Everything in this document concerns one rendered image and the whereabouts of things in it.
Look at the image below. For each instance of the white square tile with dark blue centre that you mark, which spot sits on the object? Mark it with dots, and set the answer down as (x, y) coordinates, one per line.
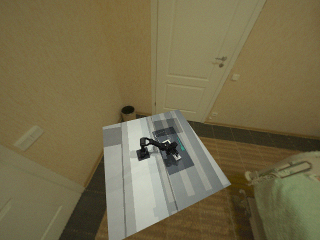
(167, 141)

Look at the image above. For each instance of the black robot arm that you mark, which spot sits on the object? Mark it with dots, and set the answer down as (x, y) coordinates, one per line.
(161, 146)

